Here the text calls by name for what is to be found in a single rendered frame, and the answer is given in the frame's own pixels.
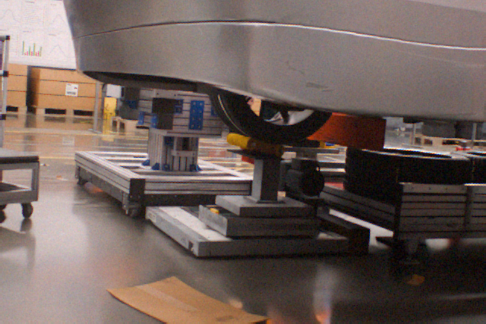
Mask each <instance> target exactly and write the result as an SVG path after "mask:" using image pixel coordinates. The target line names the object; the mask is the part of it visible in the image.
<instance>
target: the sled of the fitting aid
mask: <svg viewBox="0 0 486 324"><path fill-rule="evenodd" d="M199 221H201V222H203V223H204V224H206V225H208V226H210V227H211V228H213V229H215V230H216V231H218V232H219V233H221V234H223V235H225V236H230V237H243V236H277V235H298V236H308V235H319V233H320V220H319V219H316V218H315V217H312V216H239V215H236V214H235V213H233V212H230V211H228V210H227V209H224V208H222V207H221V206H211V205H200V211H199Z"/></svg>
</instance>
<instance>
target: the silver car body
mask: <svg viewBox="0 0 486 324"><path fill-rule="evenodd" d="M62 4H63V8H64V12H65V18H66V21H67V24H68V29H69V33H70V36H71V40H72V45H73V49H74V57H75V64H76V72H77V73H78V74H79V75H80V76H82V77H85V78H87V79H89V80H92V81H95V82H97V83H103V84H107V85H113V86H119V87H136V88H146V89H156V90H175V91H185V92H193V93H196V94H203V95H209V96H218V95H223V94H235V95H245V96H250V97H253V98H255V99H260V100H263V101H266V102H271V103H274V104H277V105H284V106H289V107H293V108H298V109H307V110H313V111H319V112H332V113H340V114H351V115H371V116H382V117H393V118H403V123H405V124H417V123H421V122H425V121H433V122H443V123H448V121H456V122H467V123H478V124H483V123H485V122H486V0H62Z"/></svg>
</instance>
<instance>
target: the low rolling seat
mask: <svg viewBox="0 0 486 324"><path fill-rule="evenodd" d="M38 159H39V156H38V155H36V154H32V153H25V152H20V151H16V150H12V149H5V148H1V147H0V210H3V209H4V208H5V207H6V206H7V205H8V204H11V203H20V204H21V206H22V215H23V217H25V218H29V217H31V216H32V214H33V205H32V204H31V202H33V201H38V199H39V176H40V163H41V162H39V160H38ZM28 168H31V169H32V180H31V187H26V186H23V185H19V184H14V183H11V182H7V181H3V170H14V169H28Z"/></svg>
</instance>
